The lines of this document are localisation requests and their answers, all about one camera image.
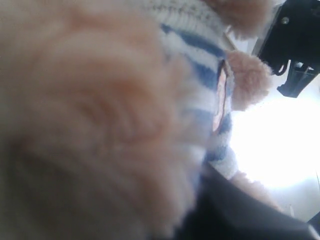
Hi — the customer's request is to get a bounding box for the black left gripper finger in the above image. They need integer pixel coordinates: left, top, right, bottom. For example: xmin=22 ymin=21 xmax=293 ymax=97
xmin=173 ymin=167 xmax=320 ymax=240

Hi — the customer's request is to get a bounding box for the pink teddy bear striped shirt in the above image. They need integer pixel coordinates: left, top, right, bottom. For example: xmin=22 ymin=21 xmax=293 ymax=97
xmin=0 ymin=0 xmax=280 ymax=240

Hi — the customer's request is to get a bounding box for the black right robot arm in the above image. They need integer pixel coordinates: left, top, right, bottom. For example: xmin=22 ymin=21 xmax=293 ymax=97
xmin=257 ymin=0 xmax=320 ymax=98

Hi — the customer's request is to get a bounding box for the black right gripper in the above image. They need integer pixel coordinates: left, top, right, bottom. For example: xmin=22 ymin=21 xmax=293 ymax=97
xmin=276 ymin=59 xmax=315 ymax=98

